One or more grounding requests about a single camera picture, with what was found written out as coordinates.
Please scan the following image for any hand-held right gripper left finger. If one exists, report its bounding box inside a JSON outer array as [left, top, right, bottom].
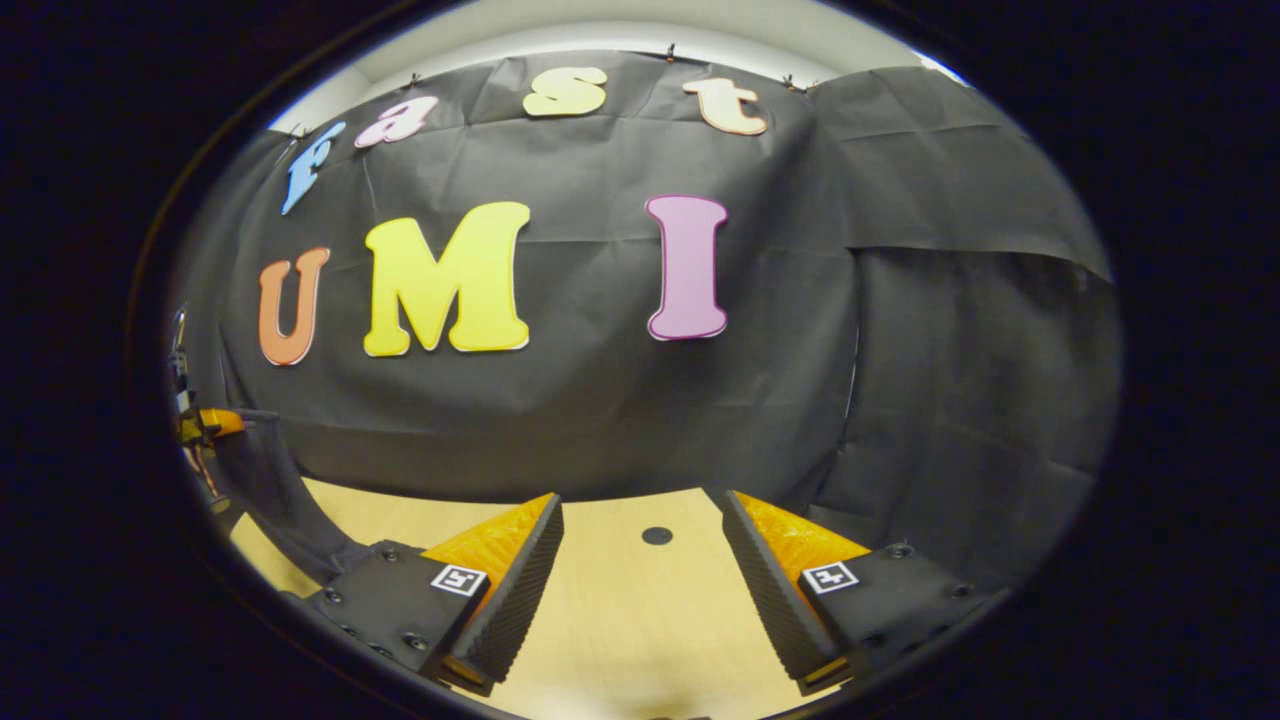
[[300, 492, 566, 698]]

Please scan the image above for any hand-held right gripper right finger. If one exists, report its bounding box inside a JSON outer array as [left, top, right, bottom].
[[722, 490, 1011, 696]]

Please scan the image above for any black backdrop cloth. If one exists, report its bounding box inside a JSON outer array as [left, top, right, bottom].
[[165, 50, 1121, 591]]

